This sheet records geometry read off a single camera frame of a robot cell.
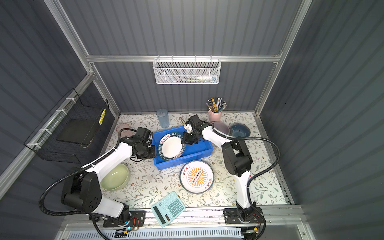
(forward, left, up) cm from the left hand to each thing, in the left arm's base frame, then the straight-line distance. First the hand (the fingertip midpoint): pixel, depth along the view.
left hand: (154, 154), depth 88 cm
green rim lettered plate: (+7, -9, -5) cm, 12 cm away
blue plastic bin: (+1, -23, 0) cm, 23 cm away
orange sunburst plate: (-13, -25, -6) cm, 28 cm away
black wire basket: (-7, +40, +26) cm, 48 cm away
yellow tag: (+15, +27, +17) cm, 36 cm away
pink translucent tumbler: (+30, +29, -7) cm, 42 cm away
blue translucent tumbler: (+27, -4, +3) cm, 28 cm away
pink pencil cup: (+30, -41, 0) cm, 50 cm away
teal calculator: (-28, -9, -7) cm, 30 cm away
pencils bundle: (+36, -43, +3) cm, 56 cm away
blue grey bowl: (+19, -57, -4) cm, 60 cm away
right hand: (+8, -17, 0) cm, 19 cm away
